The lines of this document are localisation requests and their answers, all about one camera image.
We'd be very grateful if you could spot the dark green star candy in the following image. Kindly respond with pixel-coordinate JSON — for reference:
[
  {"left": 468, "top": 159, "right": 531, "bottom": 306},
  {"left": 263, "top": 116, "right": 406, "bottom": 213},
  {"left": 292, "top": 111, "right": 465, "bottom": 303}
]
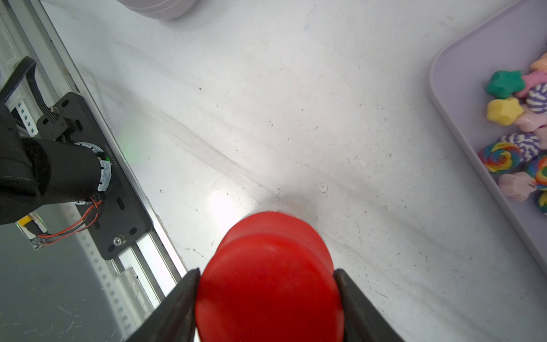
[{"left": 485, "top": 71, "right": 526, "bottom": 99}]

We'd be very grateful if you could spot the yellow star candy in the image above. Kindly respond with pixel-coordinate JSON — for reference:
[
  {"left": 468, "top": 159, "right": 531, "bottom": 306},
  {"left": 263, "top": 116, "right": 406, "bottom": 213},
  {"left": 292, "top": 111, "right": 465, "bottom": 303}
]
[{"left": 487, "top": 97, "right": 524, "bottom": 126}]

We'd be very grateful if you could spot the lilac bowl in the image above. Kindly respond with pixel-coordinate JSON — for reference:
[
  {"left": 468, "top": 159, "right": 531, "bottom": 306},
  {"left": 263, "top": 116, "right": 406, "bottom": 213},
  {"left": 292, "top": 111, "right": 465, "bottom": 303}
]
[{"left": 118, "top": 0, "right": 197, "bottom": 20}]

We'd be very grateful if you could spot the aluminium mounting rail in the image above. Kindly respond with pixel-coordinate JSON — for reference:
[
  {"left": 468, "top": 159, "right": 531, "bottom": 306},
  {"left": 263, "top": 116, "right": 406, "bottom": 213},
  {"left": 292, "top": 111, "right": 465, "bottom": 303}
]
[{"left": 1, "top": 1, "right": 195, "bottom": 341}]

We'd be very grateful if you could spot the red lid candy jar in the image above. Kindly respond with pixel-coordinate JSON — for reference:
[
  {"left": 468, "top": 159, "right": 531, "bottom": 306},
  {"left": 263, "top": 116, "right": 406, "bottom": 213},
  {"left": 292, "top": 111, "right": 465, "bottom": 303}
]
[{"left": 195, "top": 212, "right": 344, "bottom": 341}]

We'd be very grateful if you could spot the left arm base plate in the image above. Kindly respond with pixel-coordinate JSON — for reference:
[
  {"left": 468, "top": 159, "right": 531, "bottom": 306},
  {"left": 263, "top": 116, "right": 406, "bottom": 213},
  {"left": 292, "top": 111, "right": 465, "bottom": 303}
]
[{"left": 38, "top": 92, "right": 153, "bottom": 260}]

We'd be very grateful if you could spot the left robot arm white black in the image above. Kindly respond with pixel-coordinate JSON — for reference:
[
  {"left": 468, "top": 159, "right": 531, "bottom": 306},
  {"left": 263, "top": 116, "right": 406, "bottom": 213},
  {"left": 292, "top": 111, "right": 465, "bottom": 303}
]
[{"left": 1, "top": 56, "right": 112, "bottom": 224}]

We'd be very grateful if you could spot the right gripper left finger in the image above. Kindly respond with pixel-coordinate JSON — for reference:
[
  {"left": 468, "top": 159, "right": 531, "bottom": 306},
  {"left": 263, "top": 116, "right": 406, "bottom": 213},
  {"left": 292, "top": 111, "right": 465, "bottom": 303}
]
[{"left": 128, "top": 269, "right": 201, "bottom": 342}]

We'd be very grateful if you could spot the lilac plastic tray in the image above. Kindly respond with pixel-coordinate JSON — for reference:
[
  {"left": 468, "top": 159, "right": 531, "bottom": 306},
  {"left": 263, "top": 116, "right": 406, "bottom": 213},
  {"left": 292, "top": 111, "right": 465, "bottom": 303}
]
[{"left": 427, "top": 1, "right": 546, "bottom": 270}]

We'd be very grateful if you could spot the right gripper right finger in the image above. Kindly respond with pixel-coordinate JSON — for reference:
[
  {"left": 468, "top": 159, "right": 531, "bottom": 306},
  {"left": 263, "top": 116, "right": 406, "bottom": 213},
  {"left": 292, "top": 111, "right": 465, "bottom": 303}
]
[{"left": 333, "top": 269, "right": 404, "bottom": 342}]

